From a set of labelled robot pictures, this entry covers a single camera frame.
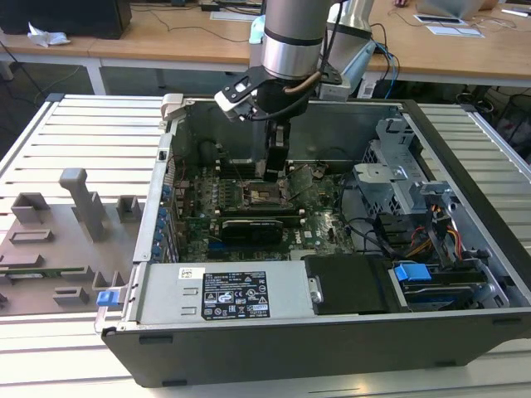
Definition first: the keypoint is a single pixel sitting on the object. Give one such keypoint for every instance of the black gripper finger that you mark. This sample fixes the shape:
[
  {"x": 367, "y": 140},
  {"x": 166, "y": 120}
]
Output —
[{"x": 277, "y": 161}]

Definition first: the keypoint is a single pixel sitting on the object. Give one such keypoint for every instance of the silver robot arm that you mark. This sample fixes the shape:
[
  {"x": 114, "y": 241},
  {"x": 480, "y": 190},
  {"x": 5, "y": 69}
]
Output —
[{"x": 290, "y": 49}]

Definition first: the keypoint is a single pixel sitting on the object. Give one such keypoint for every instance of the CPU socket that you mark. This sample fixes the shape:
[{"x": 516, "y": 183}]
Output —
[{"x": 265, "y": 192}]

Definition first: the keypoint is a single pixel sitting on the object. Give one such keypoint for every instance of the blue expansion slot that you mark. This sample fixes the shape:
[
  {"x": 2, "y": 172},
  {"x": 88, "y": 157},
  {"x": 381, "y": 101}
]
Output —
[{"x": 216, "y": 248}]

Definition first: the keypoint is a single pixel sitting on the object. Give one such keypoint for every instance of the silver coin battery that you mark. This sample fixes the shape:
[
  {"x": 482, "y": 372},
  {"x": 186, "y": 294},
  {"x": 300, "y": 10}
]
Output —
[{"x": 320, "y": 171}]

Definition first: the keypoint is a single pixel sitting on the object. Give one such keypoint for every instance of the graphics card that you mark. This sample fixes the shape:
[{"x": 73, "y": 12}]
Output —
[{"x": 253, "y": 234}]

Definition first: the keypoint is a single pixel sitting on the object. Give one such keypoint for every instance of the green motherboard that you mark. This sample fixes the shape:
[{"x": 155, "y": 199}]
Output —
[{"x": 315, "y": 232}]

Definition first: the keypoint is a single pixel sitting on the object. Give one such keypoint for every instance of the silver finned heatsink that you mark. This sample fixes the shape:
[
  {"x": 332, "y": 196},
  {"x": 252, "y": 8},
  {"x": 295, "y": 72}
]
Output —
[{"x": 303, "y": 254}]

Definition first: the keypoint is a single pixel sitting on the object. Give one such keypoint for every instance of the metal disk bay cage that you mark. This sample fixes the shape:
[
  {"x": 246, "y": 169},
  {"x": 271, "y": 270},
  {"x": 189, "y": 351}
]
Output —
[{"x": 386, "y": 182}]

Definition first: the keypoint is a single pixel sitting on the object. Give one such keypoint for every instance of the black power adapter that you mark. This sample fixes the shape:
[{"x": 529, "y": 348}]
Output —
[{"x": 209, "y": 7}]

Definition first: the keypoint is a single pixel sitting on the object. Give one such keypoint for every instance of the wooden desk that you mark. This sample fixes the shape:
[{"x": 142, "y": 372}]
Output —
[{"x": 166, "y": 45}]

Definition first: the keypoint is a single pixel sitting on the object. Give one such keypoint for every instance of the black plastic shroud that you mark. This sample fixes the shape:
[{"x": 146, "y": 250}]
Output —
[{"x": 348, "y": 282}]

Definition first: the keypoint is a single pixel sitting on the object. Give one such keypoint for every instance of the grey power supply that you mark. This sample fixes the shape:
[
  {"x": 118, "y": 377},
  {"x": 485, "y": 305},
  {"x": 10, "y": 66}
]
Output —
[{"x": 166, "y": 290}]

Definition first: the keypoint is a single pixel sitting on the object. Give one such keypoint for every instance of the hard disk in blue carrier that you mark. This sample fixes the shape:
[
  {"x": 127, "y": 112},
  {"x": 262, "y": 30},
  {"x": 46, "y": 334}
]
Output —
[{"x": 410, "y": 273}]

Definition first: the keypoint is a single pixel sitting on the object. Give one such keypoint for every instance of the grey laptop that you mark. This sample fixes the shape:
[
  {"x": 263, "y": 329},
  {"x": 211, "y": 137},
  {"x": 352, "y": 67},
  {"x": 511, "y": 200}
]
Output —
[{"x": 448, "y": 6}]

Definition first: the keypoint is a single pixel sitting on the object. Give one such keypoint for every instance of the grey parts rack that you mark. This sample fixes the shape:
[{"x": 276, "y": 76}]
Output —
[{"x": 87, "y": 207}]

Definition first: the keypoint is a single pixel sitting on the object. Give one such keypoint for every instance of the black PC case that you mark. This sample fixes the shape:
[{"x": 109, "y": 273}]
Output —
[{"x": 290, "y": 356}]

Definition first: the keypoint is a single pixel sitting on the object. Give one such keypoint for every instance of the blue plastic latch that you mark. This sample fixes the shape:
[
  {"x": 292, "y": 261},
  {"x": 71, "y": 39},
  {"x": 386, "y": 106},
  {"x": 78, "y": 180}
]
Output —
[{"x": 105, "y": 299}]

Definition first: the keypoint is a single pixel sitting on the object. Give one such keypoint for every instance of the black box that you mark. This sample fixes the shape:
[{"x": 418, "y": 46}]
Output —
[{"x": 62, "y": 16}]

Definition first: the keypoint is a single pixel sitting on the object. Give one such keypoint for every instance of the crumpled white paper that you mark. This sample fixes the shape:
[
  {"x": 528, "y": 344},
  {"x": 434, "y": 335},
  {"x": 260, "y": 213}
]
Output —
[{"x": 45, "y": 38}]

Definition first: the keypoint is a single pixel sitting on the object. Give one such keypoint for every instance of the green RAM stick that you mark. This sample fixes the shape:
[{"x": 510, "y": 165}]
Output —
[{"x": 50, "y": 272}]

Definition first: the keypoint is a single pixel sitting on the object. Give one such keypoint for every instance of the black-framed wrist camera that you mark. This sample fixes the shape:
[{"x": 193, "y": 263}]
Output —
[{"x": 334, "y": 91}]

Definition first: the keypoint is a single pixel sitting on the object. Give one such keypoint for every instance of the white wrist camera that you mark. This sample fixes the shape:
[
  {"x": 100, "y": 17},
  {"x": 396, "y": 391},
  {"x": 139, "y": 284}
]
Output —
[{"x": 227, "y": 103}]

